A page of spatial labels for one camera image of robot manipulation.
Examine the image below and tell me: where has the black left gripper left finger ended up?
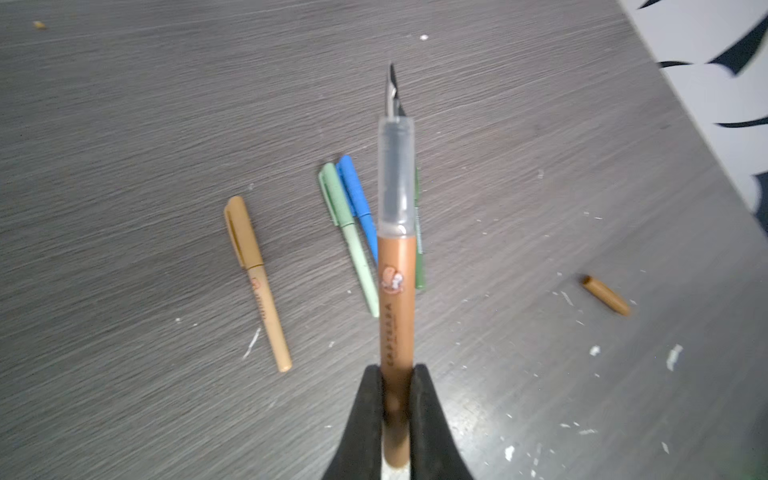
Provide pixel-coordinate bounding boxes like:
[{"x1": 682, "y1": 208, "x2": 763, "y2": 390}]
[{"x1": 322, "y1": 365, "x2": 384, "y2": 480}]

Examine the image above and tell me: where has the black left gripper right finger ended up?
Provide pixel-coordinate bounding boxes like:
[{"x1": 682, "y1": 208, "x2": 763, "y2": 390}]
[{"x1": 409, "y1": 364, "x2": 473, "y2": 480}]

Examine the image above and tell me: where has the dark green pen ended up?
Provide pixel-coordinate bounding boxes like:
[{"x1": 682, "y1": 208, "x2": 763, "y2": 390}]
[{"x1": 414, "y1": 169, "x2": 426, "y2": 290}]

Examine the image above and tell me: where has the brown pen cap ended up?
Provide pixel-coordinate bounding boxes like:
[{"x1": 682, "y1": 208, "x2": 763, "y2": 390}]
[{"x1": 582, "y1": 275, "x2": 631, "y2": 316}]

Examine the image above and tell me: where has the tan pen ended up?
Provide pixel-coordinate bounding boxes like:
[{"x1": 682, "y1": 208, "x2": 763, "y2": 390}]
[{"x1": 224, "y1": 196, "x2": 293, "y2": 373}]

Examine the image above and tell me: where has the blue pen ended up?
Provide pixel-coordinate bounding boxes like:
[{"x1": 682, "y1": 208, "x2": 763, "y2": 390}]
[{"x1": 336, "y1": 155, "x2": 378, "y2": 263}]

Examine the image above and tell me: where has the light green pen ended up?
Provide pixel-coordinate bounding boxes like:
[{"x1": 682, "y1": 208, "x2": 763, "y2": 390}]
[{"x1": 318, "y1": 162, "x2": 379, "y2": 318}]

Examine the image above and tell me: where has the brown pen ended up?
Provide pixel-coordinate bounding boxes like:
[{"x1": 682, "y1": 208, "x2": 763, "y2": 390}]
[{"x1": 377, "y1": 64, "x2": 417, "y2": 469}]

